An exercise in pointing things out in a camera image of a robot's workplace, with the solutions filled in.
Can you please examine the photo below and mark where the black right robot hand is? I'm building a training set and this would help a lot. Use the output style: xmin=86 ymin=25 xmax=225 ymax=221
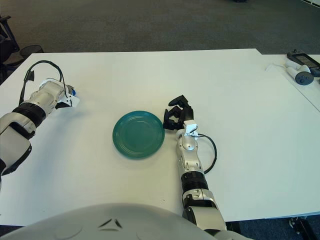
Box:
xmin=162 ymin=94 xmax=195 ymax=131

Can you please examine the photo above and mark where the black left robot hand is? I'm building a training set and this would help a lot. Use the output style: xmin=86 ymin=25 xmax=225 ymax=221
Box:
xmin=54 ymin=100 xmax=73 ymax=111

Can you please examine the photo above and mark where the clear bottle with blue cap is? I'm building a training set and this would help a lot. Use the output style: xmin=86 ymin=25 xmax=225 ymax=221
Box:
xmin=65 ymin=84 xmax=78 ymax=98

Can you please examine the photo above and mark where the green round plate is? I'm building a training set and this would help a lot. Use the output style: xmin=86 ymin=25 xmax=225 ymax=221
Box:
xmin=112 ymin=110 xmax=166 ymax=161

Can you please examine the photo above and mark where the black office chair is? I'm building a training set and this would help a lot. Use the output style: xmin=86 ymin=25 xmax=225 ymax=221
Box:
xmin=0 ymin=15 xmax=26 ymax=85

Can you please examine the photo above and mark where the white grey VR controller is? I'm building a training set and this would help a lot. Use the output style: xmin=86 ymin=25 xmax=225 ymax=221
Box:
xmin=285 ymin=59 xmax=315 ymax=86

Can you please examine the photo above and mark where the grey robot torso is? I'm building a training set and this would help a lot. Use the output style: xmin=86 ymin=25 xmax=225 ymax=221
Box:
xmin=0 ymin=202 xmax=258 ymax=240

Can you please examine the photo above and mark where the black handheld device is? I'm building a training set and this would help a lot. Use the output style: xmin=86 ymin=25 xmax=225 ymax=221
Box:
xmin=286 ymin=49 xmax=320 ymax=69

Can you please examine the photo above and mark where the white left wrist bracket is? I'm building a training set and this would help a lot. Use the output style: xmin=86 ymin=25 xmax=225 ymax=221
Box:
xmin=39 ymin=77 xmax=81 ymax=108

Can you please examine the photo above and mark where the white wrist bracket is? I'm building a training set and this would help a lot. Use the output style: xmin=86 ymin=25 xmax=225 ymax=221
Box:
xmin=184 ymin=119 xmax=200 ymax=137
xmin=39 ymin=77 xmax=81 ymax=108

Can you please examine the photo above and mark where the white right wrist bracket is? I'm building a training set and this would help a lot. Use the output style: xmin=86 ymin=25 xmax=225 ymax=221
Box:
xmin=184 ymin=119 xmax=200 ymax=137

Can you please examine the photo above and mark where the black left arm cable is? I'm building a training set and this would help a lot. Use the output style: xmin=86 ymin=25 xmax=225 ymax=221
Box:
xmin=18 ymin=59 xmax=68 ymax=106

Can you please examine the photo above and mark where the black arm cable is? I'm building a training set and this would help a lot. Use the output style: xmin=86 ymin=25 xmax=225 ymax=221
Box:
xmin=18 ymin=59 xmax=68 ymax=106
xmin=197 ymin=133 xmax=218 ymax=174

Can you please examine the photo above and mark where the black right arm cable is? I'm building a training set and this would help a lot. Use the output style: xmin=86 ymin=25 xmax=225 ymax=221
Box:
xmin=197 ymin=133 xmax=218 ymax=174

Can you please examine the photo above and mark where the black wheeled frame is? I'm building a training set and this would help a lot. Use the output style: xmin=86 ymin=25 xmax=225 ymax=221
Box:
xmin=288 ymin=216 xmax=320 ymax=240

